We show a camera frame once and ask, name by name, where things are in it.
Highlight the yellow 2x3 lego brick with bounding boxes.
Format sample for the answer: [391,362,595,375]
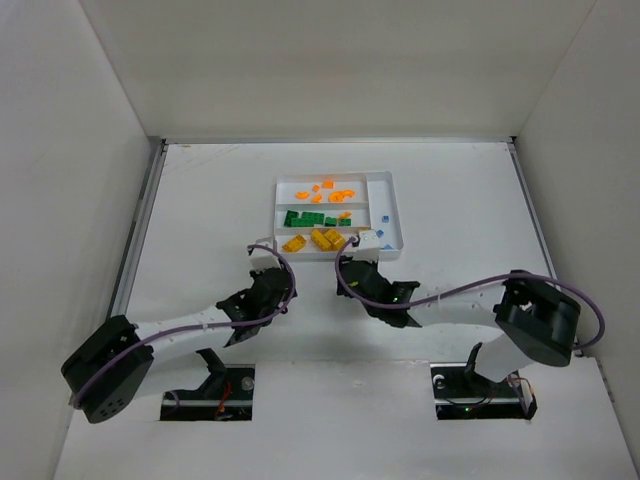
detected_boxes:
[310,229,345,251]

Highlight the large yellow arch lego brick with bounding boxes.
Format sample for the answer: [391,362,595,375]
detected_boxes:
[282,235,307,253]

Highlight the green 2x4 brick front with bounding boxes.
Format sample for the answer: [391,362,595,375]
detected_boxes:
[291,218,315,228]

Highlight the green L-shaped lego brick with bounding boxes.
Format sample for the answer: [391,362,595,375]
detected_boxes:
[301,212,325,225]

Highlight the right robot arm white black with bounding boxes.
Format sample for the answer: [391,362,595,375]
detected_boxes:
[334,255,581,383]

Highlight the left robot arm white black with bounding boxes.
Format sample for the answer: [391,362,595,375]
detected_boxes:
[61,267,297,424]

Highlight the white divided plastic tray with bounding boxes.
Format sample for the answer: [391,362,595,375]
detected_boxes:
[273,172,404,261]

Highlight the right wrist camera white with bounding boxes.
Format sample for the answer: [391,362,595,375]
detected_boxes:
[353,230,381,263]

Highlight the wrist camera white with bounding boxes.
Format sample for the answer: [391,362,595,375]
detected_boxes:
[247,238,280,272]
[353,230,381,263]

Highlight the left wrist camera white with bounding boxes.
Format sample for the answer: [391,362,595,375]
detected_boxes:
[247,238,280,272]

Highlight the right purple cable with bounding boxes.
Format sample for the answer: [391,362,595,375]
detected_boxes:
[333,237,608,350]

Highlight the purple cable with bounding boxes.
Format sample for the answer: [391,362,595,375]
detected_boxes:
[333,237,608,350]
[72,243,300,410]

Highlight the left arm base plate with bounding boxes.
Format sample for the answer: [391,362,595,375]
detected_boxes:
[159,365,255,422]

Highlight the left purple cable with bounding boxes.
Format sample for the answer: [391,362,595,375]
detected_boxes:
[72,243,300,410]

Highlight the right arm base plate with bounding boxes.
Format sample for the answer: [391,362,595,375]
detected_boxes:
[430,363,538,421]

